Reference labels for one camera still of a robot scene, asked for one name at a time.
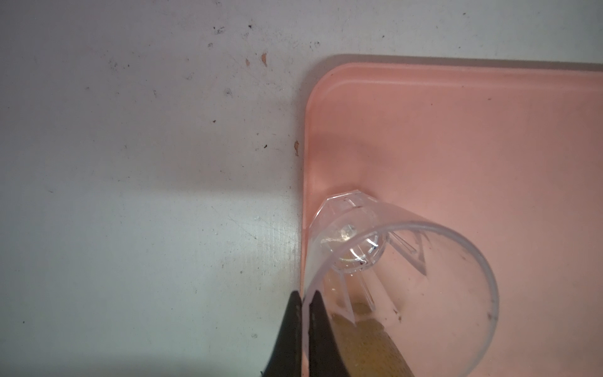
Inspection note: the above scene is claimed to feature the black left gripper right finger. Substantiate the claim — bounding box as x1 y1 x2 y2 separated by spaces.
308 291 350 377

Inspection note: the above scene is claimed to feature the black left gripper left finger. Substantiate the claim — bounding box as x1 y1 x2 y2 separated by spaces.
262 291 302 377

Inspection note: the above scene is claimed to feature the clear faceted glass tumbler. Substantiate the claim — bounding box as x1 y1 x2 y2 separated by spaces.
302 190 499 376

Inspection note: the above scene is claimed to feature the pink plastic tray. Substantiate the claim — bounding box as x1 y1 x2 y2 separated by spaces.
302 63 602 376

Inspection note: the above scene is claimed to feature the dark olive dotted glass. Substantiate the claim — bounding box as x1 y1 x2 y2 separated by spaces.
331 303 413 376

